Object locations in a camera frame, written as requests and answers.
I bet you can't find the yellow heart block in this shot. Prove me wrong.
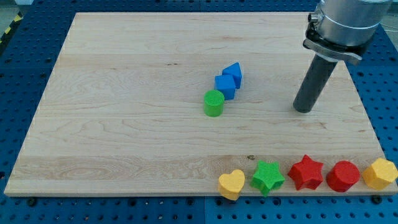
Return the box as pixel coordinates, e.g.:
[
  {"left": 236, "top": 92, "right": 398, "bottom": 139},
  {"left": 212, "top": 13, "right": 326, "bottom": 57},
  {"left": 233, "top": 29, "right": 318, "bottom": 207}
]
[{"left": 218, "top": 169, "right": 246, "bottom": 201}]

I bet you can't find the green cylinder block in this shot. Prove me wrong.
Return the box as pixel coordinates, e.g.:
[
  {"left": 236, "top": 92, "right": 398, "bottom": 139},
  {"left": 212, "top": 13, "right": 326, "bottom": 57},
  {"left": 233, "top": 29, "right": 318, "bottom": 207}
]
[{"left": 203, "top": 90, "right": 224, "bottom": 117}]

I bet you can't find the red cylinder block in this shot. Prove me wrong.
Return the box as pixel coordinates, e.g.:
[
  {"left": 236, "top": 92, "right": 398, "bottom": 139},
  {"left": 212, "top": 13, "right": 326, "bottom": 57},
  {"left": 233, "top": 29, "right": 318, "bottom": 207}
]
[{"left": 326, "top": 161, "right": 360, "bottom": 192}]

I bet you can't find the blue cube block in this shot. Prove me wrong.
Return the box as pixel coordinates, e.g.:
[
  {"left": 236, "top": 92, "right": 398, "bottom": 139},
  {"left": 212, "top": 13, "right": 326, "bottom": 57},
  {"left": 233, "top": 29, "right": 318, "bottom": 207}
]
[{"left": 214, "top": 75, "right": 236, "bottom": 100}]

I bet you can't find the red star block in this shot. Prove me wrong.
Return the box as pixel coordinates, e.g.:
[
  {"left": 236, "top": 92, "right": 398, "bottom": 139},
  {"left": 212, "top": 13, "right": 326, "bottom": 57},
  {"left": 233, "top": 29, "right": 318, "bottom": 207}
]
[{"left": 288, "top": 154, "right": 323, "bottom": 190}]

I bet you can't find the yellow hexagon block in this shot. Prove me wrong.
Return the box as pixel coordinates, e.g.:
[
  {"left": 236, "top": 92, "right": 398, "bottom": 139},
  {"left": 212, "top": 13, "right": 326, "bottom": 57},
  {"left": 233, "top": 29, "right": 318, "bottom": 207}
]
[{"left": 362, "top": 158, "right": 397, "bottom": 190}]

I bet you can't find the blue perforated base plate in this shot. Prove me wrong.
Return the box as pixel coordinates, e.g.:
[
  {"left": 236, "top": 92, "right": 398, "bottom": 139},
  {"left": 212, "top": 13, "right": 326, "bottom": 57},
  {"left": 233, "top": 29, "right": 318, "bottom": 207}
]
[{"left": 1, "top": 0, "right": 397, "bottom": 223}]

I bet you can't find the blue triangle block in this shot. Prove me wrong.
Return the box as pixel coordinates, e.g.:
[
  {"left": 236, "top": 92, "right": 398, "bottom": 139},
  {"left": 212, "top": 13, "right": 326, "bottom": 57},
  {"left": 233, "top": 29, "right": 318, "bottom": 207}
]
[{"left": 222, "top": 62, "right": 243, "bottom": 89}]

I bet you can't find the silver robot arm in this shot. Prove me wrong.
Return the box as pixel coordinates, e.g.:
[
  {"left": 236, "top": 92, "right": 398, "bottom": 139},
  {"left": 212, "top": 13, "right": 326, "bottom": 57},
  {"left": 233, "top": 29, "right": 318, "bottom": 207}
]
[{"left": 303, "top": 0, "right": 392, "bottom": 65}]

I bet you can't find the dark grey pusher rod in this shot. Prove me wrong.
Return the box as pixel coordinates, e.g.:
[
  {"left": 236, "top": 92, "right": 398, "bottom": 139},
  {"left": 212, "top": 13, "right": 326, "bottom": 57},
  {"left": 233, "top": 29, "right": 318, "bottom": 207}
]
[{"left": 293, "top": 55, "right": 337, "bottom": 113}]

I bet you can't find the green star block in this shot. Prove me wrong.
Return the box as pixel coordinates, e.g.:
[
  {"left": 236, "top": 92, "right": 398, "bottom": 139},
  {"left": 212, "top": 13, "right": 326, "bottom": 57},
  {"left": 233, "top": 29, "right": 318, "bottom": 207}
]
[{"left": 250, "top": 161, "right": 285, "bottom": 197}]

